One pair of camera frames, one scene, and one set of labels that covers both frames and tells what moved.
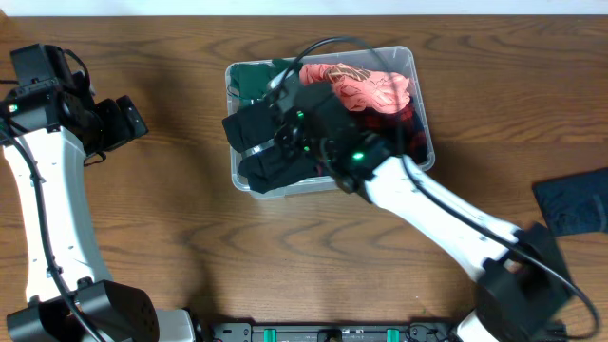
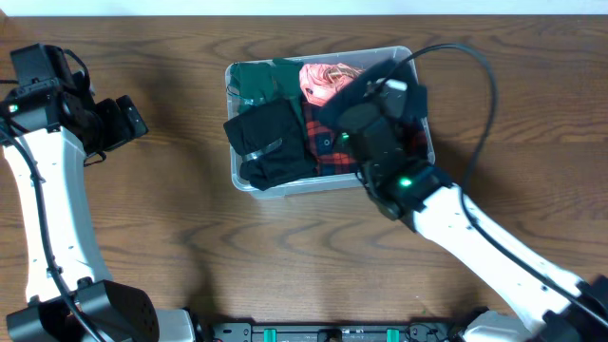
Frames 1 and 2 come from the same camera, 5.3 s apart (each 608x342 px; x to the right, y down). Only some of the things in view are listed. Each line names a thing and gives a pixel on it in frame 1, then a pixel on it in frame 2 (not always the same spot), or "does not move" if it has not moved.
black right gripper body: [297, 140] to [349, 129]
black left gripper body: [120, 120] does not move
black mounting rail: [248, 332] does not move
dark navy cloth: [575, 203] to [359, 90]
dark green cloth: [255, 81] does not move
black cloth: [270, 169] does not move
